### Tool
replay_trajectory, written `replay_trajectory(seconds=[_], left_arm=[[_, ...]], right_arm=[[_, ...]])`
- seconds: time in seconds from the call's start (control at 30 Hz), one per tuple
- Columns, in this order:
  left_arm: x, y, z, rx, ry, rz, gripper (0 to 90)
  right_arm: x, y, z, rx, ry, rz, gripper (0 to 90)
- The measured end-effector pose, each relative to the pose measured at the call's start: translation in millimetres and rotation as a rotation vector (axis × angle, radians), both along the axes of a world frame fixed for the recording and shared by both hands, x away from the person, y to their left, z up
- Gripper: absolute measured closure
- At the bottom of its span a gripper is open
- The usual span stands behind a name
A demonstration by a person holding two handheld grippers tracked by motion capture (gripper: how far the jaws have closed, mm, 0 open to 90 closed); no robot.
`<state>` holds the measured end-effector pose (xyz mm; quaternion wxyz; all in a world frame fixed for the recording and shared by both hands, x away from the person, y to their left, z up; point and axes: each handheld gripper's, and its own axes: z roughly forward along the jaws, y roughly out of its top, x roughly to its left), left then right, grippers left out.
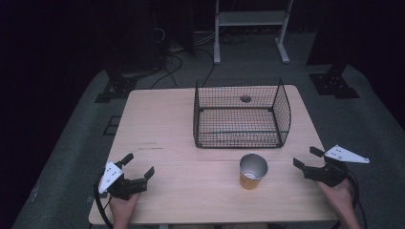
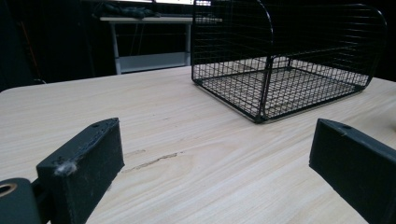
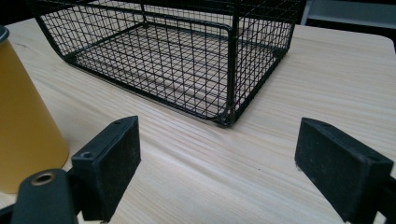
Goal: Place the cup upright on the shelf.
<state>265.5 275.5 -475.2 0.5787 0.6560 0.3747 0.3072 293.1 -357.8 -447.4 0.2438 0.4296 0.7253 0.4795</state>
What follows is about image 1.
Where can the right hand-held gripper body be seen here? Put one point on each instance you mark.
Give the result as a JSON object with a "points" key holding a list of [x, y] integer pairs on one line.
{"points": [[331, 175]]}

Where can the black metal stand base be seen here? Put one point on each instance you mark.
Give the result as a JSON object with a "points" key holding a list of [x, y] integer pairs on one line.
{"points": [[118, 87], [334, 85]]}

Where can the metal tin can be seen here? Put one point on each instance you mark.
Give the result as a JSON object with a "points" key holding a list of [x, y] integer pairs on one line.
{"points": [[250, 183]]}

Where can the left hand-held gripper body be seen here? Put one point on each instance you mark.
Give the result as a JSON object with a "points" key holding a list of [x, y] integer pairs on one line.
{"points": [[127, 187]]}

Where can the person's left hand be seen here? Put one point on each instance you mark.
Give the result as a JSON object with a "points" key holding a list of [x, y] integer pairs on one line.
{"points": [[123, 208]]}

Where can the white metal desk frame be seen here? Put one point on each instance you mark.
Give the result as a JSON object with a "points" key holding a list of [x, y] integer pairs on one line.
{"points": [[251, 18]]}

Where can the person's right hand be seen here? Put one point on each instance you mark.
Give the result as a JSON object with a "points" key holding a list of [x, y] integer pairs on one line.
{"points": [[339, 195]]}

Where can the dark floor hatch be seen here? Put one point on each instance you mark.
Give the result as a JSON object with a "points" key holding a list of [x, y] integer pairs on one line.
{"points": [[112, 125]]}

